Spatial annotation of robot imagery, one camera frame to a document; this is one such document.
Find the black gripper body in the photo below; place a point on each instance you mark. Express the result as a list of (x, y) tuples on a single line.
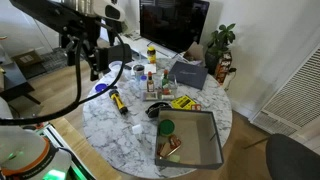
[(99, 57)]

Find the yellow black Rayovac flashlight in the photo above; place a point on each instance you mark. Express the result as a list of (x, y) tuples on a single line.
[(118, 101)]

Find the white black Franka robot arm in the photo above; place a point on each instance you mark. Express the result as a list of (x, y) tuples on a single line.
[(50, 13)]

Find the blue round lid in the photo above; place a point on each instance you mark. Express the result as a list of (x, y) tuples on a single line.
[(100, 87)]

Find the clear plastic cup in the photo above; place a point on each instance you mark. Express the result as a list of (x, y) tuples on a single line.
[(115, 66)]

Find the black remote control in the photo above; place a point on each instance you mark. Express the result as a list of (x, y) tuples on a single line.
[(127, 67)]

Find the dark grey floor mat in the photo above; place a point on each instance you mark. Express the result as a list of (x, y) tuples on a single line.
[(55, 59)]

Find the stack of papers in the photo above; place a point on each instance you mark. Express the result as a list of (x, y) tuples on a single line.
[(133, 35)]

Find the glass jar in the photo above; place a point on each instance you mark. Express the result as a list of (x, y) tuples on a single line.
[(138, 71)]

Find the white TV stand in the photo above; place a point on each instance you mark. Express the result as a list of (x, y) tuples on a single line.
[(143, 45)]

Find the vitamin bottle yellow lid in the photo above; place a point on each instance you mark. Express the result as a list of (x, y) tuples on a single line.
[(151, 55)]

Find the brown sauce bottle red cap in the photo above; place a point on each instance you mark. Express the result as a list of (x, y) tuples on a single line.
[(150, 84)]

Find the small silver tray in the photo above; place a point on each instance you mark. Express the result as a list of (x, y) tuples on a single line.
[(150, 96)]

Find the green bottle red cap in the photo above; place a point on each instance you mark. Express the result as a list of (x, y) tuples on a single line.
[(165, 80)]

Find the white red small packet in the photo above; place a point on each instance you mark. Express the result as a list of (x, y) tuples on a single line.
[(167, 96)]

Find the wooden bench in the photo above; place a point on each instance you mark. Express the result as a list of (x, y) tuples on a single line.
[(78, 148)]

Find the clear drinking glass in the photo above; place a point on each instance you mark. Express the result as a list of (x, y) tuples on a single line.
[(172, 85)]

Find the dark low table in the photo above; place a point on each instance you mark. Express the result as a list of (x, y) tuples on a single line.
[(13, 83)]

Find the black flat screen monitor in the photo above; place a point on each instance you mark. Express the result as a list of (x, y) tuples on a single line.
[(173, 23)]

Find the green round lid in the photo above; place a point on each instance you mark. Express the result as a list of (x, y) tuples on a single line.
[(166, 127)]

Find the yellow black box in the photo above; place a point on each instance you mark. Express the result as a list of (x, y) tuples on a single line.
[(182, 102)]

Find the brown cardboard piece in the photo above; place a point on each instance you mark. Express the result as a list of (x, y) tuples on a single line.
[(195, 51)]

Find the brown snack packets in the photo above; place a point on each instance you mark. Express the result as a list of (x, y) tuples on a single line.
[(170, 146)]

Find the small orange packet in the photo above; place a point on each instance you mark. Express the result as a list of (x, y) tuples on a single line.
[(196, 107)]

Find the grey cardboard box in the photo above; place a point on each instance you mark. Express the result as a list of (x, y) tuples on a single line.
[(200, 140)]

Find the green potted plant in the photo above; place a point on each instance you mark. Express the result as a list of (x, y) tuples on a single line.
[(221, 38)]

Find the orange printed box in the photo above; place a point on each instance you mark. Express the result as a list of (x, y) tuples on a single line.
[(222, 68)]

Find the black round chair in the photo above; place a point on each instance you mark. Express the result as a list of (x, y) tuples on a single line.
[(291, 160)]

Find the wrist mounted camera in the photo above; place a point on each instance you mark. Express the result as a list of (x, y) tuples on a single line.
[(120, 54)]

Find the green lit robot mount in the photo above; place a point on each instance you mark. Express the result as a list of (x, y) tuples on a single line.
[(58, 173)]

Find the white wall vent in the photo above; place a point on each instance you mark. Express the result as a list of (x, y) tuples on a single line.
[(293, 96)]

